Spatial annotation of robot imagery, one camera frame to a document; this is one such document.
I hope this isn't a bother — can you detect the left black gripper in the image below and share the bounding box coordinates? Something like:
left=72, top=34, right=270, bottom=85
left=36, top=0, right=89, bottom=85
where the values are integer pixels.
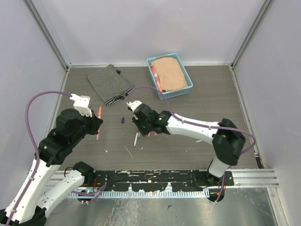
left=71, top=108, right=102, bottom=145

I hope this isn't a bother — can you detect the orange highlighter pen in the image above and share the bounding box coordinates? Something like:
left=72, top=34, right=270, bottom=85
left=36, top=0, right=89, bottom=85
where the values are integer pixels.
left=96, top=106, right=102, bottom=140

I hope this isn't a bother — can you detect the white pen blue end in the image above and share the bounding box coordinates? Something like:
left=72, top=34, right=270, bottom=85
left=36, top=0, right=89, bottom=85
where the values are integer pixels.
left=134, top=132, right=139, bottom=147

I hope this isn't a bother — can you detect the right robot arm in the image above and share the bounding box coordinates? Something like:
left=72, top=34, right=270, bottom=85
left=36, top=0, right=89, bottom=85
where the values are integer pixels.
left=127, top=101, right=246, bottom=186

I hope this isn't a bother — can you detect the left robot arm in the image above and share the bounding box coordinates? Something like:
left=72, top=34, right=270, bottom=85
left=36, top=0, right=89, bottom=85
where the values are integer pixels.
left=0, top=109, right=103, bottom=226

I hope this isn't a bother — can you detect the black white striped cloth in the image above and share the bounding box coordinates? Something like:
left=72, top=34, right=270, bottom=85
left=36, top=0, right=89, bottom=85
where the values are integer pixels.
left=87, top=64, right=135, bottom=106

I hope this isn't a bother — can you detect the peach folded towel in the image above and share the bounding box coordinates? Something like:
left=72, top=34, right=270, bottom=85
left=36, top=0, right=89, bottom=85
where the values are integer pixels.
left=150, top=57, right=188, bottom=92

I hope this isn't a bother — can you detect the light blue plastic basket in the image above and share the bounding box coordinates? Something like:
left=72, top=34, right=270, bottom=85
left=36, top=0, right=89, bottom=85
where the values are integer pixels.
left=147, top=53, right=193, bottom=100

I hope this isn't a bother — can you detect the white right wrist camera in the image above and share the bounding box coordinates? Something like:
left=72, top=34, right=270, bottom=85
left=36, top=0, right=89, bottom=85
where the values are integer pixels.
left=126, top=101, right=142, bottom=112

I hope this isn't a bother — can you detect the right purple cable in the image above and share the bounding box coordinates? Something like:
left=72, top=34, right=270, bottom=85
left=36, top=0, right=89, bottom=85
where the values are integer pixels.
left=128, top=86, right=256, bottom=203

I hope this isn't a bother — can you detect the purple cable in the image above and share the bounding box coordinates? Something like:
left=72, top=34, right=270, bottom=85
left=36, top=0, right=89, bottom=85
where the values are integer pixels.
left=6, top=91, right=109, bottom=226
left=128, top=86, right=256, bottom=203

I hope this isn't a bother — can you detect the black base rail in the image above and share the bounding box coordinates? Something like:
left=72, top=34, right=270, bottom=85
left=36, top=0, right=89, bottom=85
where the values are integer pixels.
left=94, top=169, right=234, bottom=192

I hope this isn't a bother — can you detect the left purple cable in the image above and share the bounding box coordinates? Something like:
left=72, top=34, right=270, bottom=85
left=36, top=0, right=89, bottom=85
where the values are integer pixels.
left=6, top=91, right=109, bottom=226

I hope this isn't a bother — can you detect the grey slotted cable duct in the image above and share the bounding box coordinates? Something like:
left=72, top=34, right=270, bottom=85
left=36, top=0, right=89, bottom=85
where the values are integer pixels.
left=65, top=188, right=210, bottom=199

